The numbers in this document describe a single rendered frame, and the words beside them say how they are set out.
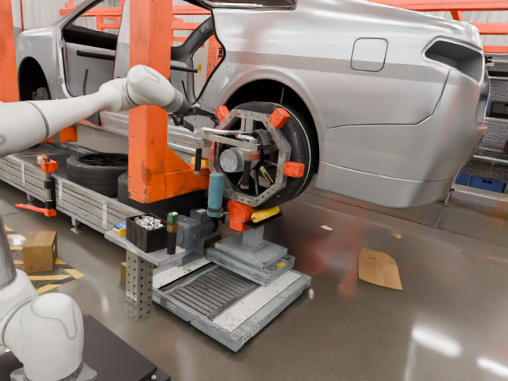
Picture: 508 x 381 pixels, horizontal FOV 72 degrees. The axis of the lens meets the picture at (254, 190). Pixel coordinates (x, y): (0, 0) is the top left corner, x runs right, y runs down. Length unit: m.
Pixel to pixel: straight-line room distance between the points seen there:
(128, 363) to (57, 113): 0.83
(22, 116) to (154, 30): 1.25
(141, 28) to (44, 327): 1.51
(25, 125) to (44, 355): 0.63
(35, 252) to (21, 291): 1.28
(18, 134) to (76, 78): 3.20
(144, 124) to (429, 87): 1.46
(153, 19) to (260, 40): 0.60
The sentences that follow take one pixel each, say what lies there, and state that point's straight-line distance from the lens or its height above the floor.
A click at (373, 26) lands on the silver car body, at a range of 1.93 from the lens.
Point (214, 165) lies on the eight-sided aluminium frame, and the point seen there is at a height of 0.76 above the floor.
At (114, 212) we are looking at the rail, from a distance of 2.58.
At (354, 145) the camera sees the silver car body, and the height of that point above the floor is 1.02.
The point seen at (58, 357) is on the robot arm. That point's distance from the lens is 1.21.
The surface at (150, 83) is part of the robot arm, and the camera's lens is 1.26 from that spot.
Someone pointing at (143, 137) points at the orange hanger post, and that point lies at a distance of 2.08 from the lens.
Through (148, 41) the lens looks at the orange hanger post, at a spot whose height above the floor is 1.42.
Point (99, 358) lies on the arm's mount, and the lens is 1.40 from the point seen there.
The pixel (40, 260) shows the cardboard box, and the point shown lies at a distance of 2.58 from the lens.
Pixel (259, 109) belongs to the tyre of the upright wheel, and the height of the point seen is 1.14.
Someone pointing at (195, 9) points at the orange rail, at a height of 3.09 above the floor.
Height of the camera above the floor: 1.25
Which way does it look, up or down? 16 degrees down
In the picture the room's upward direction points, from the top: 7 degrees clockwise
